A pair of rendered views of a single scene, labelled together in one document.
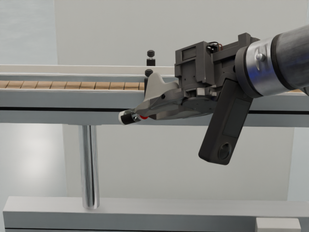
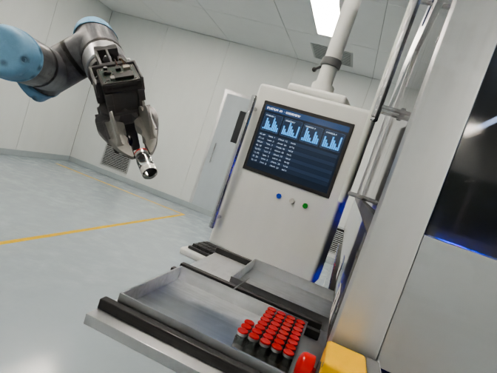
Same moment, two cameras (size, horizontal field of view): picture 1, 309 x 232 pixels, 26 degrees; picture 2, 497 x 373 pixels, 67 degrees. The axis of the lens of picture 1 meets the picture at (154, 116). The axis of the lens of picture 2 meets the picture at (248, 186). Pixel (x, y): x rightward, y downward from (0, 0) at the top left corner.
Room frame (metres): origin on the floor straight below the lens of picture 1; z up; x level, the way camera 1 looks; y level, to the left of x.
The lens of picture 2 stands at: (1.42, 0.29, 1.24)
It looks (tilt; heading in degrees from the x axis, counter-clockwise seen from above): 5 degrees down; 193
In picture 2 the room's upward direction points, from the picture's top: 19 degrees clockwise
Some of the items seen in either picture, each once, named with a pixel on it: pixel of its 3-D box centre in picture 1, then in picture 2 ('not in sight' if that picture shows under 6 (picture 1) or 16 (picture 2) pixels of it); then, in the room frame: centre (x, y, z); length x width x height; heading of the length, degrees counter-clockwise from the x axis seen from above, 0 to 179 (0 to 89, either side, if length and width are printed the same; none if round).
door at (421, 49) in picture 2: not in sight; (397, 115); (0.13, 0.39, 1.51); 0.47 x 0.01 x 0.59; 178
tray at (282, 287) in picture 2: not in sight; (295, 294); (0.33, 0.28, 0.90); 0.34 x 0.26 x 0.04; 88
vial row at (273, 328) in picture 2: not in sight; (271, 335); (0.67, 0.27, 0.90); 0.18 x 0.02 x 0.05; 178
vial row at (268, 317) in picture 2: not in sight; (260, 331); (0.67, 0.25, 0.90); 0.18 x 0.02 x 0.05; 178
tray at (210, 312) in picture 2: not in sight; (221, 316); (0.66, 0.16, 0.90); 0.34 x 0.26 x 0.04; 88
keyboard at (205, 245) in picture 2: not in sight; (238, 263); (-0.02, 0.03, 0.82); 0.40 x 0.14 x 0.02; 81
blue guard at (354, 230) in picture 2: not in sight; (350, 226); (-0.17, 0.39, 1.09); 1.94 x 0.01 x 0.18; 178
